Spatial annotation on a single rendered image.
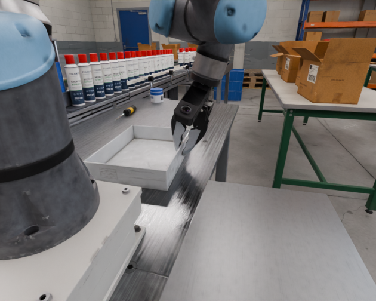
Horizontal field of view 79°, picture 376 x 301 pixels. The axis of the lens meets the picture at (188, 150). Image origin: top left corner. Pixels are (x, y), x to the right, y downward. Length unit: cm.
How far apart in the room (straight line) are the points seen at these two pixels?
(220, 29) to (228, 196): 32
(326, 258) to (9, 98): 44
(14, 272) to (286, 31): 791
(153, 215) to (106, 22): 882
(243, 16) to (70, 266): 36
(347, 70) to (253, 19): 141
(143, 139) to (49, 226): 53
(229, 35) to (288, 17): 767
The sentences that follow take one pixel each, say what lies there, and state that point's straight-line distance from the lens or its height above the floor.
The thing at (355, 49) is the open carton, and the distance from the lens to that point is 172.
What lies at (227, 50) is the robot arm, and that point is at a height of 111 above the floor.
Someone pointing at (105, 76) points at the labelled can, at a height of 98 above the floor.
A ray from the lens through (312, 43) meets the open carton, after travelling 247.
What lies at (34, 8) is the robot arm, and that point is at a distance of 41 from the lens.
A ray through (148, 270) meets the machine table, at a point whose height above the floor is 83.
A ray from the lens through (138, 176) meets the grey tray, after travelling 52.
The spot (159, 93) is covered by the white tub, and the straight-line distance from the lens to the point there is 129.
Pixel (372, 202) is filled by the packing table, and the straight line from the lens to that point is 213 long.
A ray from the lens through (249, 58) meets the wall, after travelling 791.
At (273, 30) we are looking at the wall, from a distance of 794.
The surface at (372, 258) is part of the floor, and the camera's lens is 182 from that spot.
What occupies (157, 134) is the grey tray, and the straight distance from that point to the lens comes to 76.
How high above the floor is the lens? 112
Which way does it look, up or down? 25 degrees down
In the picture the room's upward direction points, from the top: straight up
